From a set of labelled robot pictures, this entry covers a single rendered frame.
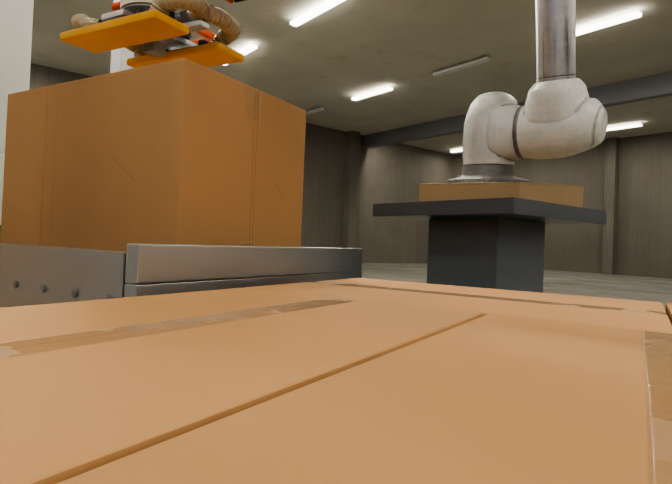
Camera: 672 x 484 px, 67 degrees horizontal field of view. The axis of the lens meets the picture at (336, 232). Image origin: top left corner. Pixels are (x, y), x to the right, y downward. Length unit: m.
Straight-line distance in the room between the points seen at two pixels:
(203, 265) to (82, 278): 0.19
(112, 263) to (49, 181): 0.48
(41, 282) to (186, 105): 0.40
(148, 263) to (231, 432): 0.60
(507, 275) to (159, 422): 1.33
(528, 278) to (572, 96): 0.52
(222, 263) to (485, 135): 0.94
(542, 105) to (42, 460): 1.43
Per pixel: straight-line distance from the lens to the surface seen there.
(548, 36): 1.55
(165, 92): 1.03
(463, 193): 1.52
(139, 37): 1.35
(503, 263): 1.49
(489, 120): 1.58
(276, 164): 1.18
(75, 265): 0.93
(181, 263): 0.85
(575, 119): 1.50
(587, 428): 0.28
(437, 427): 0.25
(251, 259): 0.97
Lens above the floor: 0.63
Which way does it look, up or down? 1 degrees up
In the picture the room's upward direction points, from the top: 2 degrees clockwise
